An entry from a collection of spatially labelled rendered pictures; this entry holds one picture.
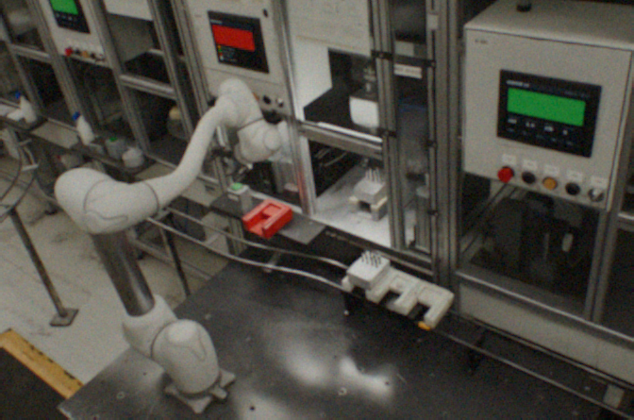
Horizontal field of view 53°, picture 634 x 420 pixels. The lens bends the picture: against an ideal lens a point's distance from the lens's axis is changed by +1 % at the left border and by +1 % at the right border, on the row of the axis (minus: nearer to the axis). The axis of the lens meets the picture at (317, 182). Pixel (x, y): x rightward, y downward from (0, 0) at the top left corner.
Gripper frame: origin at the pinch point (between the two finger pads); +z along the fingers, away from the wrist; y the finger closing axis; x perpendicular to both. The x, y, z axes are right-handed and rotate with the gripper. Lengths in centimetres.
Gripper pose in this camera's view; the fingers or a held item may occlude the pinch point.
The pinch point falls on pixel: (222, 164)
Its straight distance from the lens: 243.0
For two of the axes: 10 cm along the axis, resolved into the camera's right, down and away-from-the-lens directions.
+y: -7.1, -6.3, -3.2
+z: -5.3, 1.9, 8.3
